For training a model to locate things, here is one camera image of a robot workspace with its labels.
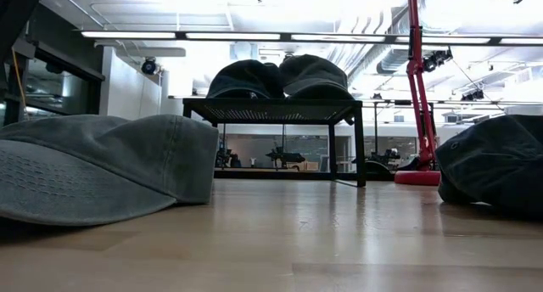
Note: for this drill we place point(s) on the navy denim baseball cap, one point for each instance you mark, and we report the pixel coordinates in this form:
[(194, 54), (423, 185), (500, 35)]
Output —
[(246, 77)]

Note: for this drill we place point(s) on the grey baseball cap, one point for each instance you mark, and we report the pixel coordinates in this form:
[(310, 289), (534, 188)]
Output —
[(314, 71), (106, 164)]

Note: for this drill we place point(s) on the dark green baseball cap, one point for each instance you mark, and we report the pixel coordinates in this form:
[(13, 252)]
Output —
[(492, 164)]

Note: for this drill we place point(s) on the background black robot arm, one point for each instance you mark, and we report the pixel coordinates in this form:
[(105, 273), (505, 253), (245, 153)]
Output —
[(284, 157), (225, 158), (384, 156)]

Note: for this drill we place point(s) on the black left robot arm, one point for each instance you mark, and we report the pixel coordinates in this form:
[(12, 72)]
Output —
[(17, 12)]

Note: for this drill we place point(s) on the black perforated metal stand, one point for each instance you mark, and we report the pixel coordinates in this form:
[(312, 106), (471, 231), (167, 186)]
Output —
[(275, 109)]

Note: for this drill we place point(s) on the brown cardboard box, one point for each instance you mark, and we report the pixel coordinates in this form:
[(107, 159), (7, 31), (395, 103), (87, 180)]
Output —
[(307, 166)]

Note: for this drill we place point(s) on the long ceiling light bar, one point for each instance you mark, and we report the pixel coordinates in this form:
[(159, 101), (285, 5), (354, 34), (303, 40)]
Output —
[(127, 35)]

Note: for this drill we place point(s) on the black track spotlight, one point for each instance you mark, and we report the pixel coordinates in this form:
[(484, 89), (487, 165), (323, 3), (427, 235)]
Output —
[(437, 59), (473, 95)]

